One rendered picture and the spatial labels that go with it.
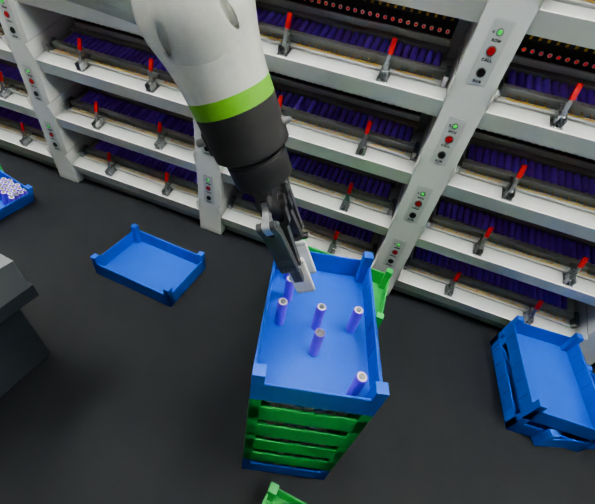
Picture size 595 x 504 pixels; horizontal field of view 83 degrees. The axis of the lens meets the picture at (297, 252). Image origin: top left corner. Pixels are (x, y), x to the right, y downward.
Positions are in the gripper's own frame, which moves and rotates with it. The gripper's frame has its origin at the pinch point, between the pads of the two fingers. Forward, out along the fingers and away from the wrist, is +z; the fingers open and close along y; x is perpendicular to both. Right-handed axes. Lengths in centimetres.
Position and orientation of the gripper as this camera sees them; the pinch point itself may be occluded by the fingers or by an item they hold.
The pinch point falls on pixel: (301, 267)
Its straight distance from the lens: 53.5
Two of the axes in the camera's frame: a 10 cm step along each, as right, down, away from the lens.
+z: 2.9, 7.2, 6.4
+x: 9.5, -1.6, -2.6
